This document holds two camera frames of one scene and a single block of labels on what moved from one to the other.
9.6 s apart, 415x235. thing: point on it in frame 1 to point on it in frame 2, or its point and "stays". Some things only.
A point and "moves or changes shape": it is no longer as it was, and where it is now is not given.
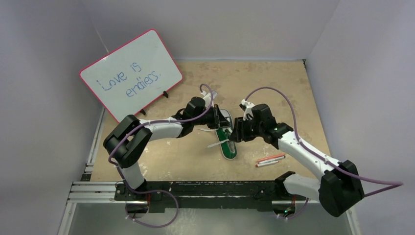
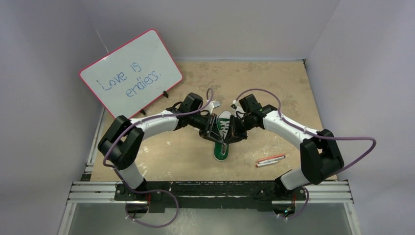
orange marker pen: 258,160 stays
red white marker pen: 269,161 stays
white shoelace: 211,130 moves or changes shape
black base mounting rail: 232,195 stays
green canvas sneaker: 229,149 moves or changes shape
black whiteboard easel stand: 164,93 stays
